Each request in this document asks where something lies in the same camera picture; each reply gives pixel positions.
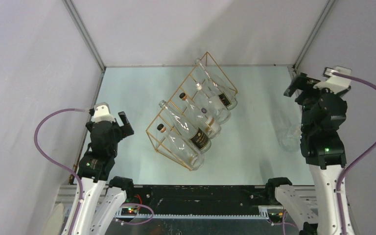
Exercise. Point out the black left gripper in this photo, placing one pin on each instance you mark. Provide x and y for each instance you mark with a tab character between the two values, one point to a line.
126	129

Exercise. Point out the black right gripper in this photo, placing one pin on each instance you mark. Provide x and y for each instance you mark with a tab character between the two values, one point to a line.
303	82

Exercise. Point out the squat clear glass bottle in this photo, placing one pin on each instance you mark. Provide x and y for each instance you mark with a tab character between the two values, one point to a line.
287	130

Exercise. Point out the clear bottle black cap front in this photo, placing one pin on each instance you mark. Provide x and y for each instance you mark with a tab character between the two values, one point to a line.
182	149

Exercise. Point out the greenish bottle black label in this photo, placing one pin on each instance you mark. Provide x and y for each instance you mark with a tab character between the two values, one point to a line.
216	84

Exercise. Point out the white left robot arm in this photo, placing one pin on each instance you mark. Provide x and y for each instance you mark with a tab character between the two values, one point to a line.
97	200

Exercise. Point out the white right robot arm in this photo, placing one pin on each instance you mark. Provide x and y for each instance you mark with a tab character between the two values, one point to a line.
326	159

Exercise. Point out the clear bottle black gold label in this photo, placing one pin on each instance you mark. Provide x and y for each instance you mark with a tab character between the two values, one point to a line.
187	128

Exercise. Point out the clear bottle black cap white label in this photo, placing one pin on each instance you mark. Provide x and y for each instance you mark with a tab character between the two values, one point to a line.
200	116

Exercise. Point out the clear bottle silver cap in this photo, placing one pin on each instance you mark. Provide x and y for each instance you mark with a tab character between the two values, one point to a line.
212	103

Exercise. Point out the left circuit board with leds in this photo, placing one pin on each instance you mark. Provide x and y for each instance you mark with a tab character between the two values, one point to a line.
129	212

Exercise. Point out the circuit board with leds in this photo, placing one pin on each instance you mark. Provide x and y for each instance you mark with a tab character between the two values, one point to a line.
129	212
276	217

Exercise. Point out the right circuit board with leds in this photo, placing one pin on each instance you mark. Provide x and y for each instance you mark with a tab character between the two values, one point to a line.
276	217

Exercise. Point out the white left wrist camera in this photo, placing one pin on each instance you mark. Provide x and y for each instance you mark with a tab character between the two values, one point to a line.
102	113

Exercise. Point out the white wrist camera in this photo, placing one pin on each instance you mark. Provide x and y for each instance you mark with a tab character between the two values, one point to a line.
102	113
333	82

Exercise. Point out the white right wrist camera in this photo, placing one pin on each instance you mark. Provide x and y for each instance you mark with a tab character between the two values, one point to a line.
333	82

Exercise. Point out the gold wire wine rack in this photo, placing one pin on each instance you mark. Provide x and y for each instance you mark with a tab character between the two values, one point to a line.
187	86

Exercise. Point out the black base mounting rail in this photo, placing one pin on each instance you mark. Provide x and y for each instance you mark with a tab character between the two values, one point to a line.
206	201

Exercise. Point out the aluminium frame profile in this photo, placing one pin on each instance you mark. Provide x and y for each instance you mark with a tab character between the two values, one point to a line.
86	37

